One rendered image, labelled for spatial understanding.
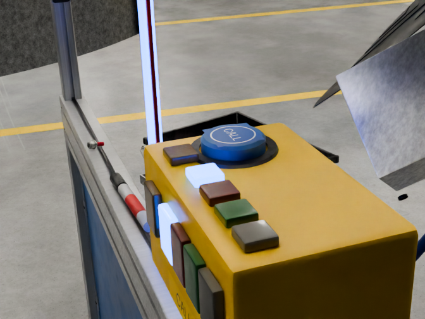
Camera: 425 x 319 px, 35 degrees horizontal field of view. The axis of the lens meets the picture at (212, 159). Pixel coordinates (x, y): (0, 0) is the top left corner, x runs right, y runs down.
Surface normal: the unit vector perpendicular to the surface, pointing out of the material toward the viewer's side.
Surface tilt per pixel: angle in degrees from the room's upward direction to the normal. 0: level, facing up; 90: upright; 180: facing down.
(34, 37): 90
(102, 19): 90
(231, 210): 0
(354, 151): 0
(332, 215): 0
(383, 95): 55
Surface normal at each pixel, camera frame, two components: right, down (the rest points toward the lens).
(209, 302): -0.94, 0.17
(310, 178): -0.04, -0.91
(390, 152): -0.49, -0.22
